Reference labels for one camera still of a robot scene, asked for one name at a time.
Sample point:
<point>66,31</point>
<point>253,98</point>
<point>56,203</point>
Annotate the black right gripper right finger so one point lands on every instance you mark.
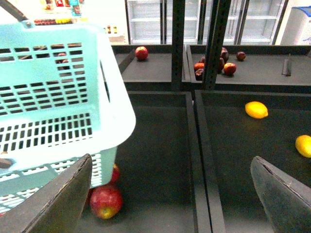
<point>286,201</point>

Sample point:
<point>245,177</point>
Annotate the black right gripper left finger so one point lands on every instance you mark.
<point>56,207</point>

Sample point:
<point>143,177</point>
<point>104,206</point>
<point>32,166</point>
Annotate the yellow lemon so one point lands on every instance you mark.
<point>256,110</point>

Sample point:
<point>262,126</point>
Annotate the light blue plastic basket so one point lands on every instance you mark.
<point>61,96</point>

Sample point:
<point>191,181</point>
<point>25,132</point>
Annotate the brown basket handle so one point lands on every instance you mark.
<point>13,11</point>

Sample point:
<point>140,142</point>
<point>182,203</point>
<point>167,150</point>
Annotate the red apple near basket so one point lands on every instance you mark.
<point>106,201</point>

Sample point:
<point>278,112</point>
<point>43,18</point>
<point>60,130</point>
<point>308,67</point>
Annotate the yellow lemon right edge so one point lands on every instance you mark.
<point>303,145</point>

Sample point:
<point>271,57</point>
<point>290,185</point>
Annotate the red apple under basket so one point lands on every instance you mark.
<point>115,174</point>

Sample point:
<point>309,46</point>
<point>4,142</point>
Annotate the black front right tray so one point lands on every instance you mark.
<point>230,139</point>

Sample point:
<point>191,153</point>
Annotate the black tray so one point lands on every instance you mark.
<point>161,180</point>
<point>230,139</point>

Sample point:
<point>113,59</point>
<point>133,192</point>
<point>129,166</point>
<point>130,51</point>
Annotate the black front left tray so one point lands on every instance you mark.
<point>161,180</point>

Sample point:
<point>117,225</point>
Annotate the red apple back tray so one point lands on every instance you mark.
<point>230,69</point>

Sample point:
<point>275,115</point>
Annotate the dark red apple far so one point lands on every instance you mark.
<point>241,56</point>

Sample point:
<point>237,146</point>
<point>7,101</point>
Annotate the white chest freezer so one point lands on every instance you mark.
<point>298,27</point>

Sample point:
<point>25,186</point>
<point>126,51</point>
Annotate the red apple back left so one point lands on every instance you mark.
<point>141,53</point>

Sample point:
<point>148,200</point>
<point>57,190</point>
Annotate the glass door display cabinet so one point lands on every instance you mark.
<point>250,22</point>

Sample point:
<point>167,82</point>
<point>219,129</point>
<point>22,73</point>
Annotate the black metal shelf post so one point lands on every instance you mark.
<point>217,26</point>

